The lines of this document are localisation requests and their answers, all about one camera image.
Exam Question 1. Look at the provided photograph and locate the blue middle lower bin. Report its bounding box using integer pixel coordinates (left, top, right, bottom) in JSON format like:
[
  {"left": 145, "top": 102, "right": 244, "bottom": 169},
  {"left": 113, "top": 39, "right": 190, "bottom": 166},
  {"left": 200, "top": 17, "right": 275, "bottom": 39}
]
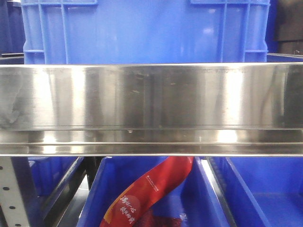
[{"left": 77, "top": 157, "right": 229, "bottom": 227}]

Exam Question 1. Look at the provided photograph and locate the blue left lower bin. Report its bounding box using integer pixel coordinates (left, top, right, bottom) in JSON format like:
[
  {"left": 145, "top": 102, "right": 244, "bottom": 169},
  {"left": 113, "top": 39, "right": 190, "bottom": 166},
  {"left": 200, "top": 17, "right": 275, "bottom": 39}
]
[{"left": 27, "top": 157, "right": 77, "bottom": 196}]

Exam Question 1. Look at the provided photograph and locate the large blue plastic bin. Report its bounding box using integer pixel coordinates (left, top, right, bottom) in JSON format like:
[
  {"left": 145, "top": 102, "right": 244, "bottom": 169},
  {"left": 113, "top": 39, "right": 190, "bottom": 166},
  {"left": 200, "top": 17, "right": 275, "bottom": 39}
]
[{"left": 21, "top": 0, "right": 270, "bottom": 64}]

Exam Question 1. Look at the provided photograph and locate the blue right lower bin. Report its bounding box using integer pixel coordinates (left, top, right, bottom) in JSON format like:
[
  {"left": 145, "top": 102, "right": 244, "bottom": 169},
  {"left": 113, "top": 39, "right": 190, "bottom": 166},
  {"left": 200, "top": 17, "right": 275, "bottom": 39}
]
[{"left": 210, "top": 157, "right": 303, "bottom": 227}]

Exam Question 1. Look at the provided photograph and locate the red snack package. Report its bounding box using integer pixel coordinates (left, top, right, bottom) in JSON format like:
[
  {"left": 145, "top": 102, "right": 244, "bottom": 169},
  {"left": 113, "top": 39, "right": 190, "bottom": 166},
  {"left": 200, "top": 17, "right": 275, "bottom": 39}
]
[{"left": 99, "top": 156, "right": 194, "bottom": 227}]

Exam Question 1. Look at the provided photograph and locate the white perforated shelf upright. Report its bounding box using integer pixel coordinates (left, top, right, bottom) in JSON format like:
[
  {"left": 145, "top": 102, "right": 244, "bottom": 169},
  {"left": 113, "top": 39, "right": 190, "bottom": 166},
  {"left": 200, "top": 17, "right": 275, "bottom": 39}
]
[{"left": 0, "top": 157, "right": 30, "bottom": 227}]

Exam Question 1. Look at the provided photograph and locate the stainless steel shelf rail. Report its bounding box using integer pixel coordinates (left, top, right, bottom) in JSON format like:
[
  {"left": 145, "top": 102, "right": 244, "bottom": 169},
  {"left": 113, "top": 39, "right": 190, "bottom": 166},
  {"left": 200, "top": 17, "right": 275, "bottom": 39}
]
[{"left": 0, "top": 62, "right": 303, "bottom": 157}]

